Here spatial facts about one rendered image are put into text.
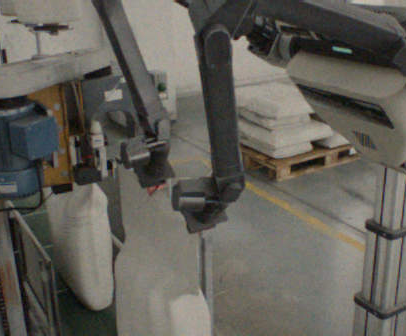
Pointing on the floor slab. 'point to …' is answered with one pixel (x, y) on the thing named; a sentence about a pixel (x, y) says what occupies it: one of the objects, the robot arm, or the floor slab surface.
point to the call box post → (207, 276)
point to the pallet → (279, 170)
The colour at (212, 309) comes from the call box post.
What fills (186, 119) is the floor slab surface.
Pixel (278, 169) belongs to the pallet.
